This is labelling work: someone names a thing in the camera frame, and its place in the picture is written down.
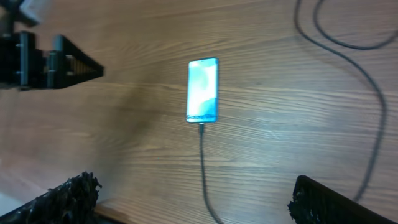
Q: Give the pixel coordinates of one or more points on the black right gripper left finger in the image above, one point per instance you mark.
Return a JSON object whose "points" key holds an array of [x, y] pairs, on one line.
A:
{"points": [[72, 202]]}

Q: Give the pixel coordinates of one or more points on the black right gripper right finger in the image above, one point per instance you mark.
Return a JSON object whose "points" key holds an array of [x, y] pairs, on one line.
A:
{"points": [[314, 203]]}

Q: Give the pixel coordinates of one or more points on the Samsung Galaxy smartphone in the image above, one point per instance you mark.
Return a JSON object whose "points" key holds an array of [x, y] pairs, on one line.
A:
{"points": [[202, 91]]}

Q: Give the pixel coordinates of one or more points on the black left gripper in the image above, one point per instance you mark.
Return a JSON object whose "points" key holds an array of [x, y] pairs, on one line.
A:
{"points": [[26, 67]]}

